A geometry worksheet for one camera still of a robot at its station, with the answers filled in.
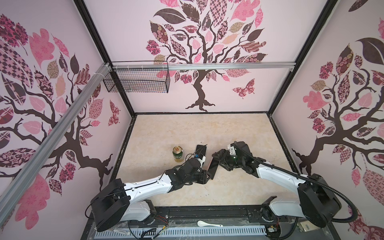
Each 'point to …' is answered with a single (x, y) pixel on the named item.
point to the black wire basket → (138, 76)
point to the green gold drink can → (178, 154)
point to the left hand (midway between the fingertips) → (209, 178)
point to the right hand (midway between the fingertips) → (214, 157)
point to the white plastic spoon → (202, 223)
